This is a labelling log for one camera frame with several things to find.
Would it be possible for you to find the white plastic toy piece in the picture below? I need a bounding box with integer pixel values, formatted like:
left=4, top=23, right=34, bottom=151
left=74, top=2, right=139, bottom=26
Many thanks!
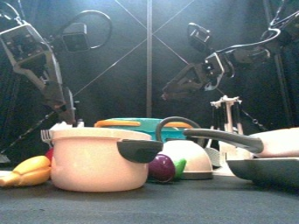
left=49, top=121, right=85, bottom=131

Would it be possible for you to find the white toy utensil rack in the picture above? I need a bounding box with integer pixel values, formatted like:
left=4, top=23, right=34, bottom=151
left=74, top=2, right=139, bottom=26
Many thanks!
left=209, top=94, right=245, bottom=165

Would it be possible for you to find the white toy fork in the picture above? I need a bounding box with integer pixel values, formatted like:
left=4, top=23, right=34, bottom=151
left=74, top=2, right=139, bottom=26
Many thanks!
left=40, top=129, right=53, bottom=147

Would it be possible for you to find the white toy utensil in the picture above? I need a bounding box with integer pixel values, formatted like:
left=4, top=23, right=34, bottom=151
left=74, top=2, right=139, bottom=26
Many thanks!
left=203, top=146, right=221, bottom=169

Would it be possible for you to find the yellow toy banana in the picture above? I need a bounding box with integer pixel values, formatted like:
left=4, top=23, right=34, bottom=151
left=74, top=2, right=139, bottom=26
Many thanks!
left=0, top=155, right=52, bottom=188

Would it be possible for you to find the green ribbed toy vegetable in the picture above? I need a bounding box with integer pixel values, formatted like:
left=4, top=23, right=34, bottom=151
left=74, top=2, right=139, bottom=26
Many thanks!
left=172, top=157, right=188, bottom=179

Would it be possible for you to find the purple toy eggplant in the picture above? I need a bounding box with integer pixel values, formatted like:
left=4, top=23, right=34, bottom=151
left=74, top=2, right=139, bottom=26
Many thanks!
left=147, top=153, right=176, bottom=184

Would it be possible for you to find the grey shallow toy pan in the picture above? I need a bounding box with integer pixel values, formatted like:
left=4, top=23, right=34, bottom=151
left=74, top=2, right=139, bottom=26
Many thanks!
left=225, top=157, right=299, bottom=191

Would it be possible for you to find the grey metal frame pole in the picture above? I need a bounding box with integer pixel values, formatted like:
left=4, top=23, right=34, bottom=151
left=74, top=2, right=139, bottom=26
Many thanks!
left=145, top=0, right=155, bottom=118

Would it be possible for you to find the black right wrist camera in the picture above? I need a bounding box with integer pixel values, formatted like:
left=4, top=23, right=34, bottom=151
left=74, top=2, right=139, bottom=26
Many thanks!
left=187, top=22, right=212, bottom=53

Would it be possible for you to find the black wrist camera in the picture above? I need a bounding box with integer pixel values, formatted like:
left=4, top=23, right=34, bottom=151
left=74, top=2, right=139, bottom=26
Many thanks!
left=187, top=22, right=212, bottom=53
left=60, top=22, right=90, bottom=53

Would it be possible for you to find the grey right arm cable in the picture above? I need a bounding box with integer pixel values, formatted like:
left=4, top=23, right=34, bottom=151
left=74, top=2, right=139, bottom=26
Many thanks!
left=217, top=27, right=283, bottom=55

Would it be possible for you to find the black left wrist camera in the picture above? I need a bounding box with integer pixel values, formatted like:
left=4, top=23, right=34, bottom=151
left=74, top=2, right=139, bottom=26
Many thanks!
left=60, top=22, right=90, bottom=53

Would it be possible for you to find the teal toy basket orange handle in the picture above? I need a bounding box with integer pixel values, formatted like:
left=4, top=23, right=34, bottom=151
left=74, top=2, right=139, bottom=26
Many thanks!
left=93, top=117, right=196, bottom=144

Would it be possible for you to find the white toy pot grey handle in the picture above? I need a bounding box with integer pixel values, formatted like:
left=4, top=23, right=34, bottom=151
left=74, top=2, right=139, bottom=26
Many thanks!
left=50, top=127, right=164, bottom=193

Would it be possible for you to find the black left camera cable loop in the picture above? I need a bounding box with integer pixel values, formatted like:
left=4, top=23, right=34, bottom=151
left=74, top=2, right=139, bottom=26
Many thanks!
left=50, top=10, right=115, bottom=51

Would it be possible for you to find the white toy kettle grey handle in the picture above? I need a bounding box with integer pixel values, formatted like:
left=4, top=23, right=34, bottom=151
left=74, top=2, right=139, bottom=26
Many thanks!
left=155, top=115, right=215, bottom=180

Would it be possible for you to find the white toy pan grey handle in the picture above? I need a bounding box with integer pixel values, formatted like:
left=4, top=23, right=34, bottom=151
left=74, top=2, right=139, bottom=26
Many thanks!
left=181, top=126, right=299, bottom=159

